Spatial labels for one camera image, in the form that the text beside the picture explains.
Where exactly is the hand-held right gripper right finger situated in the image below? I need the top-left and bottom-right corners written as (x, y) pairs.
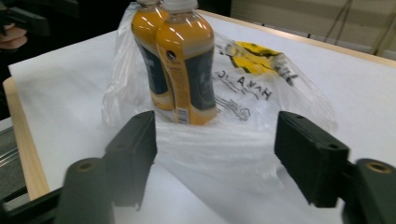
top-left (274, 110), bottom-right (350, 209)

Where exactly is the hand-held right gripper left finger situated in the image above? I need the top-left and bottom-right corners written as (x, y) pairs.
top-left (104, 110), bottom-right (158, 210)

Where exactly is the clear printed plastic bag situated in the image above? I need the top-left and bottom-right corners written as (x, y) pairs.
top-left (101, 1), bottom-right (339, 224)

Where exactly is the orange juice bottle white cap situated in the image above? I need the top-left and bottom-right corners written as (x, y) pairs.
top-left (130, 0), bottom-right (176, 112)
top-left (155, 0), bottom-right (219, 126)

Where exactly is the metal floor rail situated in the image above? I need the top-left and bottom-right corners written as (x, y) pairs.
top-left (0, 125), bottom-right (27, 202)

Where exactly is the black wall cable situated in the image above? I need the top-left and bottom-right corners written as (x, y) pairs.
top-left (322, 0), bottom-right (348, 43)
top-left (334, 0), bottom-right (356, 43)

